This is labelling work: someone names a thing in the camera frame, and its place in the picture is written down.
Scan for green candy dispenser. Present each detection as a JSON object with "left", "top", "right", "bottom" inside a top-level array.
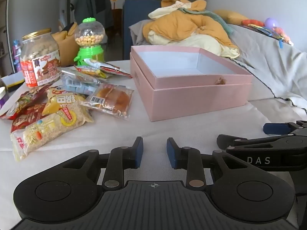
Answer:
[{"left": 73, "top": 17, "right": 106, "bottom": 67}]

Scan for clear bread packet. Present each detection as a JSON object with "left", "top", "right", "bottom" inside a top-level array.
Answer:
[{"left": 80, "top": 83, "right": 134, "bottom": 120}]

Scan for large red snack packet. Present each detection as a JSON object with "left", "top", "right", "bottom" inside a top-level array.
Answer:
[{"left": 0, "top": 86, "right": 51, "bottom": 121}]

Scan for purple paper cup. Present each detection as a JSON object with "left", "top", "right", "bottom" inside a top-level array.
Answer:
[{"left": 0, "top": 86, "right": 10, "bottom": 111}]

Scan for red biscuit packet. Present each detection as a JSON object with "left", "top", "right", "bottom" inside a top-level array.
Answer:
[{"left": 11, "top": 103, "right": 48, "bottom": 133}]

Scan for white and red snack packet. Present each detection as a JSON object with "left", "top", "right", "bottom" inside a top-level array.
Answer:
[{"left": 83, "top": 58, "right": 132, "bottom": 78}]

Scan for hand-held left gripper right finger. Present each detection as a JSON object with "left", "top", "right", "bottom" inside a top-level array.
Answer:
[{"left": 167, "top": 138, "right": 250, "bottom": 190}]

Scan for pink cardboard box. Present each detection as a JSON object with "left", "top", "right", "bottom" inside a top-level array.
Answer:
[{"left": 130, "top": 45, "right": 253, "bottom": 122}]

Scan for white table cloth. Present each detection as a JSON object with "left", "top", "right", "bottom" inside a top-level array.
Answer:
[{"left": 0, "top": 59, "right": 307, "bottom": 230}]

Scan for peanut jar with red label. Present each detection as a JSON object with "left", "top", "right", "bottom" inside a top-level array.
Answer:
[{"left": 20, "top": 28, "right": 60, "bottom": 88}]

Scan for long clear cracker packet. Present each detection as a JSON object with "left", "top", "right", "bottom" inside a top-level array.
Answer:
[{"left": 10, "top": 113, "right": 81, "bottom": 162}]

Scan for orange and cream blanket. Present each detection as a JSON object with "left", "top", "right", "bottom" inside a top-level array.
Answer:
[{"left": 143, "top": 0, "right": 240, "bottom": 59}]

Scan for black and yellow tray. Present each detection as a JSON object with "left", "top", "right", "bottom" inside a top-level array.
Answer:
[{"left": 0, "top": 72, "right": 26, "bottom": 93}]

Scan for yellow armchair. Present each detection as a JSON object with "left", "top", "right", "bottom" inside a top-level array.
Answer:
[{"left": 51, "top": 22, "right": 80, "bottom": 67}]

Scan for blue cabinet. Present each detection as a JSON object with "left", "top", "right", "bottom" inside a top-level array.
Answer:
[{"left": 123, "top": 0, "right": 169, "bottom": 60}]

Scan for toys on shelf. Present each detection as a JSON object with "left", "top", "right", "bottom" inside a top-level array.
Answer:
[{"left": 12, "top": 39, "right": 22, "bottom": 73}]

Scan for dark jacket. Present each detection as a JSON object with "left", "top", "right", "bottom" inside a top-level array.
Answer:
[{"left": 71, "top": 0, "right": 114, "bottom": 30}]

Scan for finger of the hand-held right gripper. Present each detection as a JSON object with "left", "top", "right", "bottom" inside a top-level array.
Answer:
[
  {"left": 216, "top": 134, "right": 288, "bottom": 152},
  {"left": 263, "top": 120, "right": 307, "bottom": 135}
]

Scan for pile of colourful toys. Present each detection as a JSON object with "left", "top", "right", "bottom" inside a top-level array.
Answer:
[{"left": 241, "top": 17, "right": 294, "bottom": 49}]

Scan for yellow-green snack packet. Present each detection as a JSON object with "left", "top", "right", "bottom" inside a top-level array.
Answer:
[{"left": 74, "top": 65, "right": 107, "bottom": 79}]

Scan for yellow rice crust packet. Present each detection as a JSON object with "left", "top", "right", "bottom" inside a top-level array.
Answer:
[{"left": 43, "top": 87, "right": 94, "bottom": 128}]

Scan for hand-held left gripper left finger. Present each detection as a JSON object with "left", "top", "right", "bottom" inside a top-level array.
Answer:
[{"left": 61, "top": 136, "right": 144, "bottom": 190}]

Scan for grey covered sofa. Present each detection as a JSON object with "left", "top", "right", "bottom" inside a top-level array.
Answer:
[{"left": 129, "top": 19, "right": 307, "bottom": 116}]

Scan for yellow pillow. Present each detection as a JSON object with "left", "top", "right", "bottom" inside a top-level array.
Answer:
[{"left": 213, "top": 9, "right": 250, "bottom": 26}]

